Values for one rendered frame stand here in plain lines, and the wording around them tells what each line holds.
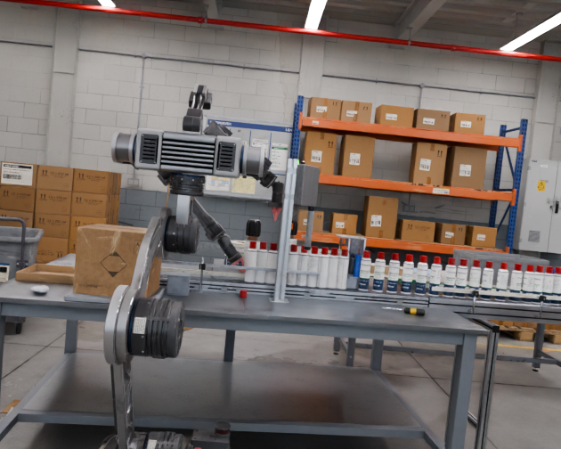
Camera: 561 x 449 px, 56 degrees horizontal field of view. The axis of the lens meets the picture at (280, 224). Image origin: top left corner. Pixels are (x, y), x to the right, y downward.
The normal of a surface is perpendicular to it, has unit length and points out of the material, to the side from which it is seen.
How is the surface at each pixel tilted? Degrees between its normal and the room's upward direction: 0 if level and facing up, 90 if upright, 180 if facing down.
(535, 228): 90
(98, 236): 90
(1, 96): 90
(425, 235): 91
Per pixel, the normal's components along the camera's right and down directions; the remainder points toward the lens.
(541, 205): 0.04, 0.06
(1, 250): 0.35, 0.15
